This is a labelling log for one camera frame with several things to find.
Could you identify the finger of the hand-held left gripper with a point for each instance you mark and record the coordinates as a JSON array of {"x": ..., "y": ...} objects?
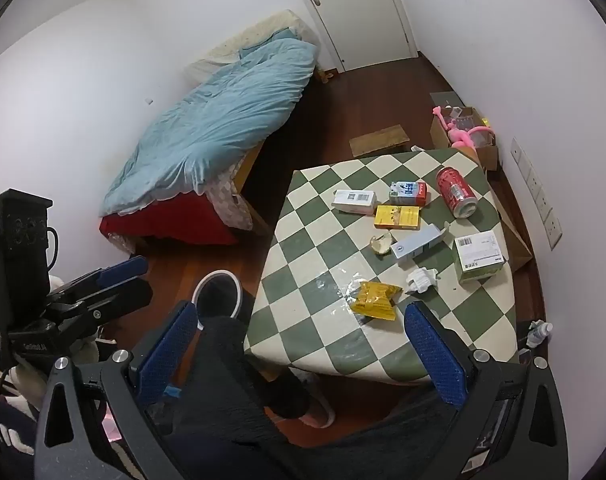
[
  {"x": 128, "y": 296},
  {"x": 125, "y": 269}
]

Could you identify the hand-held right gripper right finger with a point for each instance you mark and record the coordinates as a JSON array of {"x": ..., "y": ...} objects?
[{"x": 438, "y": 355}]

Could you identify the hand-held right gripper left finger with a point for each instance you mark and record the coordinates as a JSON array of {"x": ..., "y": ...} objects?
[{"x": 168, "y": 355}]

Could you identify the white rimmed trash bin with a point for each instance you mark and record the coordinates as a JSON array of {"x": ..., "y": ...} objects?
[{"x": 215, "y": 299}]

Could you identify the red soda can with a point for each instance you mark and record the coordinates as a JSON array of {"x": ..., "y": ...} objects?
[{"x": 453, "y": 190}]

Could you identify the white cardboard box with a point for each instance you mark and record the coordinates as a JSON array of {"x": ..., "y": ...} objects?
[{"x": 350, "y": 203}]

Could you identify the person's left leg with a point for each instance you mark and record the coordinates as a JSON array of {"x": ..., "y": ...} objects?
[{"x": 223, "y": 385}]

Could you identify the person's leg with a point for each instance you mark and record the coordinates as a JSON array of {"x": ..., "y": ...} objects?
[
  {"x": 223, "y": 385},
  {"x": 408, "y": 440}
]

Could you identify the red bed sheet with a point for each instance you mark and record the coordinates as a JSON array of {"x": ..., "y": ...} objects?
[{"x": 183, "y": 220}]

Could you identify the crumpled white tissue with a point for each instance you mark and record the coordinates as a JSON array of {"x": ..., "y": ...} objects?
[{"x": 420, "y": 280}]

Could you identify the yellow snack packet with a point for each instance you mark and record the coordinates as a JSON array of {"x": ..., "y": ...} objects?
[{"x": 375, "y": 300}]

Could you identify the person's right leg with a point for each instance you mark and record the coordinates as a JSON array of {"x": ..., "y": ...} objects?
[{"x": 408, "y": 440}]

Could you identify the pink object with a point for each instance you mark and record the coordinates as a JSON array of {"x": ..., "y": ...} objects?
[{"x": 108, "y": 430}]

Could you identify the small plastic bottle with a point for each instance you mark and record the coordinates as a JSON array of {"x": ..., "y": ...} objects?
[{"x": 538, "y": 334}]

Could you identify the green white box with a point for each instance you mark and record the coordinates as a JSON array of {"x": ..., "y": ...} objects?
[{"x": 478, "y": 260}]

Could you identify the grey blue open box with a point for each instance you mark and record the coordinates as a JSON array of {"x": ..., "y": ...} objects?
[{"x": 415, "y": 245}]

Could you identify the clear plastic piece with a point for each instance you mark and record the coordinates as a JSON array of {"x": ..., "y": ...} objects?
[{"x": 382, "y": 244}]

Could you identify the white slipper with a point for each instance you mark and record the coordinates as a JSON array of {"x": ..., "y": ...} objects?
[{"x": 325, "y": 410}]

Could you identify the floral bed sheet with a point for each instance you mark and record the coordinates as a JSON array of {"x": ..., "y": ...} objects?
[{"x": 230, "y": 200}]

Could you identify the folded brown cardboard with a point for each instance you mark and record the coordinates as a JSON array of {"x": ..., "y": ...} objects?
[{"x": 515, "y": 245}]

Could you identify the yellow flat box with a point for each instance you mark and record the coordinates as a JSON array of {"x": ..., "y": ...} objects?
[{"x": 398, "y": 217}]

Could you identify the blue white milk carton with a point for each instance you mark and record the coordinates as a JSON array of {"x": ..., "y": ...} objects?
[{"x": 408, "y": 194}]

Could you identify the green white checkered tablecloth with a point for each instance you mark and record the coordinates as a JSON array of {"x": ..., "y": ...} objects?
[{"x": 308, "y": 240}]

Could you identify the light blue duvet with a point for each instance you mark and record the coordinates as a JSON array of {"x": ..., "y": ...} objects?
[{"x": 218, "y": 120}]

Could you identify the pink plush toy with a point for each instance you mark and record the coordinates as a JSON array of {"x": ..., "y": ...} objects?
[{"x": 458, "y": 135}]

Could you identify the brown cardboard box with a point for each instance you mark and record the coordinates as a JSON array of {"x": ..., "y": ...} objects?
[{"x": 440, "y": 132}]

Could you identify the flat cardboard piece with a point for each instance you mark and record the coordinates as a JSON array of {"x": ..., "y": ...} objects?
[{"x": 378, "y": 140}]

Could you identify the grey flat sheet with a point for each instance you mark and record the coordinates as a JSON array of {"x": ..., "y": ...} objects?
[{"x": 443, "y": 98}]

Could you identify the cream mattress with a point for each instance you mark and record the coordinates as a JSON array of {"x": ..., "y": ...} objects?
[{"x": 248, "y": 40}]

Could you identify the small brown object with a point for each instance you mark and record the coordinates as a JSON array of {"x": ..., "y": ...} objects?
[{"x": 325, "y": 76}]

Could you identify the white door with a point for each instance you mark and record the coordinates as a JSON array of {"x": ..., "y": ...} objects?
[{"x": 358, "y": 10}]

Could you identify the white wall socket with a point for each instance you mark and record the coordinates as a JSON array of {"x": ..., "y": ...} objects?
[
  {"x": 534, "y": 192},
  {"x": 517, "y": 149},
  {"x": 544, "y": 213},
  {"x": 525, "y": 170},
  {"x": 554, "y": 235}
]

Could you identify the wooden bed frame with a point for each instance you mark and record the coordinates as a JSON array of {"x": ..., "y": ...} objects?
[{"x": 253, "y": 160}]

